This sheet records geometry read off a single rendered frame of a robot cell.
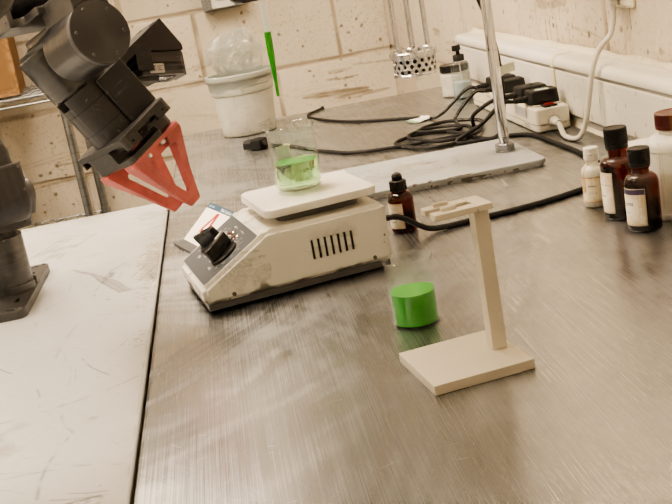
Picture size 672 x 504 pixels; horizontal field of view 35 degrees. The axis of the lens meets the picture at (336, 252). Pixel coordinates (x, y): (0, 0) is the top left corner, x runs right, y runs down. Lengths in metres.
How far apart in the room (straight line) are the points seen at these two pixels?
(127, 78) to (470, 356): 0.43
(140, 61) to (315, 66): 2.48
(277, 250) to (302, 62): 2.48
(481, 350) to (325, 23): 2.74
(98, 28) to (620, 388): 0.52
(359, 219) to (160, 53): 0.26
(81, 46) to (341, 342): 0.34
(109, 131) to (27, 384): 0.24
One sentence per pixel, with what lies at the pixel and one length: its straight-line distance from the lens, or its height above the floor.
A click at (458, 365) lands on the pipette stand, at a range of 0.81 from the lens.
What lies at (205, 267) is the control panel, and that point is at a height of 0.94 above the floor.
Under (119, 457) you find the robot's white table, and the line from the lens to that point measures 0.79.
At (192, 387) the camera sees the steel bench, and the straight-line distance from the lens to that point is 0.89.
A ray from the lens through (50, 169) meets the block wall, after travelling 3.57.
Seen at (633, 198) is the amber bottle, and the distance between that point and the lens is 1.10.
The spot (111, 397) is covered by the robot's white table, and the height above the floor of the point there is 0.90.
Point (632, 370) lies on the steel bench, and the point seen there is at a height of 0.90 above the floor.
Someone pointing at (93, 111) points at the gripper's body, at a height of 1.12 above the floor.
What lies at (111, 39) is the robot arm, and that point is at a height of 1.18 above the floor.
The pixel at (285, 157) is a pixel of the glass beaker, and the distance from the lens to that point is 1.10.
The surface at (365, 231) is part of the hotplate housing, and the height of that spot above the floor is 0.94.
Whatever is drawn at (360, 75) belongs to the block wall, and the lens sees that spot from 3.54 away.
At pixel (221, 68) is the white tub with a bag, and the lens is 2.15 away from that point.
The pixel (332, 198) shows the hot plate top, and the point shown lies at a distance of 1.07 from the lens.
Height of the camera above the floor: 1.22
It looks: 15 degrees down
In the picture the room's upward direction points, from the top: 10 degrees counter-clockwise
